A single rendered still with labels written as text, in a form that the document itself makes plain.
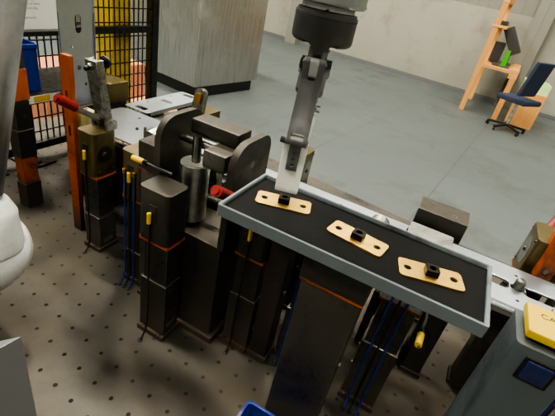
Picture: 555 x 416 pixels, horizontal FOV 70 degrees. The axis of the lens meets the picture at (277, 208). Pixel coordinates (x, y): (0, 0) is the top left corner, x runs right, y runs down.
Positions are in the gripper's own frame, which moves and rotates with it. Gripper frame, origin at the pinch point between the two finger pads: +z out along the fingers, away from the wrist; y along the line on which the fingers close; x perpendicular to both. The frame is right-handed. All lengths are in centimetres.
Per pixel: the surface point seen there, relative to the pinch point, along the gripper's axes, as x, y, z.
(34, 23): 93, 75, 6
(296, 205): -1.8, -0.4, 6.5
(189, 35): 153, 403, 55
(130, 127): 49, 51, 23
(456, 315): -22.4, -16.4, 6.6
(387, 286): -14.8, -13.8, 6.8
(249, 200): 5.1, -1.7, 6.8
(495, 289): -45, 14, 23
